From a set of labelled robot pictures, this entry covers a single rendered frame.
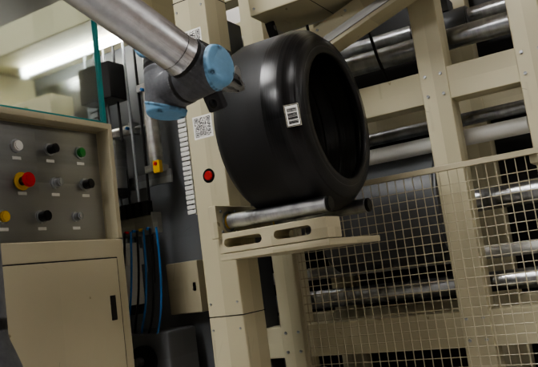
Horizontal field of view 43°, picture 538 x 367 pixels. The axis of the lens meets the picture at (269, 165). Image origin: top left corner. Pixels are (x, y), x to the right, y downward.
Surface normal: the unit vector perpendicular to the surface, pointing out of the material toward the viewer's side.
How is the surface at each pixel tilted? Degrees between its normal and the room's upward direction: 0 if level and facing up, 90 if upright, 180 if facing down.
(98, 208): 90
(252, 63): 58
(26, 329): 90
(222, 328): 90
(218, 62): 89
